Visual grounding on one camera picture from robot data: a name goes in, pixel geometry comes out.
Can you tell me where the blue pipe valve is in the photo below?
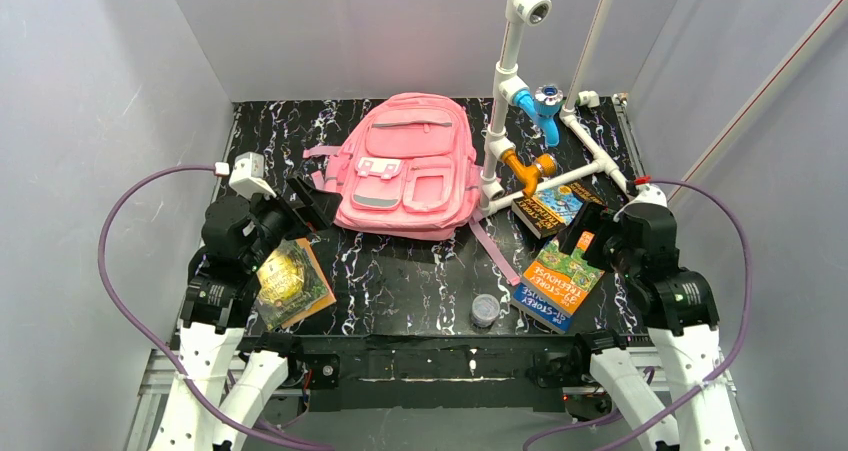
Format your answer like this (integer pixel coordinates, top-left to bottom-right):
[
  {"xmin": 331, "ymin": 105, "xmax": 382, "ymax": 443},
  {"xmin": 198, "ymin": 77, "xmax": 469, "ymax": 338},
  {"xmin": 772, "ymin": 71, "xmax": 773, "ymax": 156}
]
[{"xmin": 512, "ymin": 84, "xmax": 564, "ymax": 147}]

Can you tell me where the aluminium frame rail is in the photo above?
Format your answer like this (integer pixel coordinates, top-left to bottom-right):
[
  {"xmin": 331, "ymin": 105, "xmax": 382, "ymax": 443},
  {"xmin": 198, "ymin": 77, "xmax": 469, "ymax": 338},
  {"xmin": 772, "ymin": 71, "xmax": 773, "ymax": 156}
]
[{"xmin": 122, "ymin": 348, "xmax": 753, "ymax": 451}]

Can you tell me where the orange pipe fitting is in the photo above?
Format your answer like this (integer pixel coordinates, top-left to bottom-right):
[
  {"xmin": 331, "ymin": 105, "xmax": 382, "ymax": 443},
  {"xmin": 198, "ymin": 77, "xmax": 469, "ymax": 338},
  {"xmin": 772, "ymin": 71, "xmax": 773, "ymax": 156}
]
[{"xmin": 499, "ymin": 148, "xmax": 558, "ymax": 197}]

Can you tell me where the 169-storey treehouse book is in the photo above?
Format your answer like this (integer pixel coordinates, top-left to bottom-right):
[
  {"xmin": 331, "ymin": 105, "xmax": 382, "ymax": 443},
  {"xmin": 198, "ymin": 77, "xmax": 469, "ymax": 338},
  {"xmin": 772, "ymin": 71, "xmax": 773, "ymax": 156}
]
[{"xmin": 511, "ymin": 181, "xmax": 603, "ymax": 239}]

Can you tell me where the white wall conduit pipe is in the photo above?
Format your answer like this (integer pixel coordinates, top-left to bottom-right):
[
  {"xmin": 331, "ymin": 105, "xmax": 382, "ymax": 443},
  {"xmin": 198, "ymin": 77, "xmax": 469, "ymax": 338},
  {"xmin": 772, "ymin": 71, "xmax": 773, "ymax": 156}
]
[{"xmin": 682, "ymin": 0, "xmax": 847, "ymax": 184}]

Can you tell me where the pink student backpack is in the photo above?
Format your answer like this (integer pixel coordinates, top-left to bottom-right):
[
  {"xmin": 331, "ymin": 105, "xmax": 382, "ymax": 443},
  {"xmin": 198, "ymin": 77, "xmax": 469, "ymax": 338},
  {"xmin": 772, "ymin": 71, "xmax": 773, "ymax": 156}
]
[{"xmin": 303, "ymin": 93, "xmax": 520, "ymax": 285}]

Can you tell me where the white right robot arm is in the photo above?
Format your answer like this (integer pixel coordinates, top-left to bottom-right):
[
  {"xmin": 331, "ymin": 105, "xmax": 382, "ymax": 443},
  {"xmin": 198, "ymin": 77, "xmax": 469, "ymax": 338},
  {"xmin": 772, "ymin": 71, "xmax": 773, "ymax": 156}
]
[{"xmin": 558, "ymin": 202, "xmax": 745, "ymax": 450}]

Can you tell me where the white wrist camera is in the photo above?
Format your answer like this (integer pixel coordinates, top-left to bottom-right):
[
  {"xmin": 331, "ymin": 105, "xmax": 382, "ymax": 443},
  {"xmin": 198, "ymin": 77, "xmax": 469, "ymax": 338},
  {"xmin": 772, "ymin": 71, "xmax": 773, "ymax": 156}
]
[
  {"xmin": 623, "ymin": 181, "xmax": 668, "ymax": 208},
  {"xmin": 214, "ymin": 152, "xmax": 277, "ymax": 200}
]

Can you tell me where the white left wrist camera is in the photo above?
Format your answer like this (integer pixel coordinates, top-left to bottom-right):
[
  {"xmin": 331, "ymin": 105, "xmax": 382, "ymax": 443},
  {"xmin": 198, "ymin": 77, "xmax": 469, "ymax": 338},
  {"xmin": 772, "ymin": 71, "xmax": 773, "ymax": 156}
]
[{"xmin": 214, "ymin": 152, "xmax": 277, "ymax": 200}]

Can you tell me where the green gold book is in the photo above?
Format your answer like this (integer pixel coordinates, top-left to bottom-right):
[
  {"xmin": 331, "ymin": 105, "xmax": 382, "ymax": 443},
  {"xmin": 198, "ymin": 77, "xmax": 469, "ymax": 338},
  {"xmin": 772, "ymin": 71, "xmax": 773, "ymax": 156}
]
[{"xmin": 255, "ymin": 238, "xmax": 336, "ymax": 331}]

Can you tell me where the white PVC pipe frame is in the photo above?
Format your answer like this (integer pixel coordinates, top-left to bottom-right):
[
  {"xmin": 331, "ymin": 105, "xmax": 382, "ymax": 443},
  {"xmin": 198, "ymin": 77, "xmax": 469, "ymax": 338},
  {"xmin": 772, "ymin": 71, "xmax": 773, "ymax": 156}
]
[{"xmin": 476, "ymin": 0, "xmax": 650, "ymax": 219}]

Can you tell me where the blue 91-storey treehouse book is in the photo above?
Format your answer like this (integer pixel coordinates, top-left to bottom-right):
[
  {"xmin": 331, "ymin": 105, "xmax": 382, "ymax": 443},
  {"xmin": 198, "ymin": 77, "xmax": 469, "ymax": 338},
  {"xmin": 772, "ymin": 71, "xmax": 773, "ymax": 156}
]
[{"xmin": 510, "ymin": 284, "xmax": 572, "ymax": 334}]

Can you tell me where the orange 39-storey treehouse book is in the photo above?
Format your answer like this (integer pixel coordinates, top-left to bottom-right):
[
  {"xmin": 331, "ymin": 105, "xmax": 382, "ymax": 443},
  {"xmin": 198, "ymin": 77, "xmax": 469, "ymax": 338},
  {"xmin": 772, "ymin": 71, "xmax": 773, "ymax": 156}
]
[{"xmin": 521, "ymin": 231, "xmax": 604, "ymax": 317}]

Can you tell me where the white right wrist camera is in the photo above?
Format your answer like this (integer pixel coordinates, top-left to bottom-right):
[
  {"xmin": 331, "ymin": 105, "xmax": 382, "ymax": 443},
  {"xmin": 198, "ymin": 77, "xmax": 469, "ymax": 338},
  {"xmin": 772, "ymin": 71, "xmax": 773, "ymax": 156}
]
[{"xmin": 623, "ymin": 181, "xmax": 668, "ymax": 208}]

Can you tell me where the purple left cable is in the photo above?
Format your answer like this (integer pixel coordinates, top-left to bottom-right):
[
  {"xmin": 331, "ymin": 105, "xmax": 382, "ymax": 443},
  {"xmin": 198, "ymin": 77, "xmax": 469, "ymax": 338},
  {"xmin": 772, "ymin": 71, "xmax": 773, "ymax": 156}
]
[{"xmin": 97, "ymin": 164, "xmax": 336, "ymax": 451}]

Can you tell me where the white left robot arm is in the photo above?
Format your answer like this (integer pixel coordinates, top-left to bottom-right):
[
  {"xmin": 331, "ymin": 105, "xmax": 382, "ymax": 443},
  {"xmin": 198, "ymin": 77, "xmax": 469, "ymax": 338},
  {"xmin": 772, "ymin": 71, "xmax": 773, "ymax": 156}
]
[{"xmin": 150, "ymin": 176, "xmax": 342, "ymax": 450}]

